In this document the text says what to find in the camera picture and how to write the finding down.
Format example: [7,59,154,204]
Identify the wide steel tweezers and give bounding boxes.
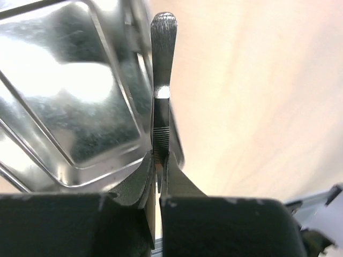
[151,12,177,181]

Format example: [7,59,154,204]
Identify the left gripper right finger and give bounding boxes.
[160,153,307,256]

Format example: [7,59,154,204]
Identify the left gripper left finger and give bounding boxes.
[1,152,155,256]

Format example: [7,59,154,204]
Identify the steel instrument tray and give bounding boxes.
[0,0,185,193]

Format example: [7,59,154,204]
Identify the front aluminium rail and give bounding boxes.
[285,183,342,238]

